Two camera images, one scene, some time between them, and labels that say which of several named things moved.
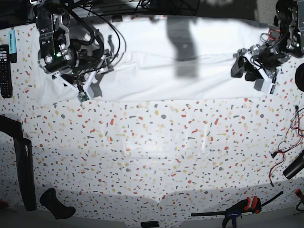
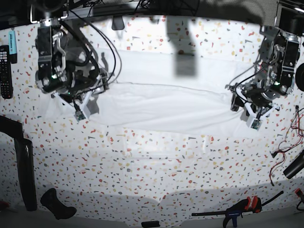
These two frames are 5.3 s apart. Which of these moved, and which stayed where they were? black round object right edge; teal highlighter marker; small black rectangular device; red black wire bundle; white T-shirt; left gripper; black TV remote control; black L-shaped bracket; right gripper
Moved: right gripper; white T-shirt; left gripper
Stayed: black round object right edge; red black wire bundle; small black rectangular device; black L-shaped bracket; black TV remote control; teal highlighter marker
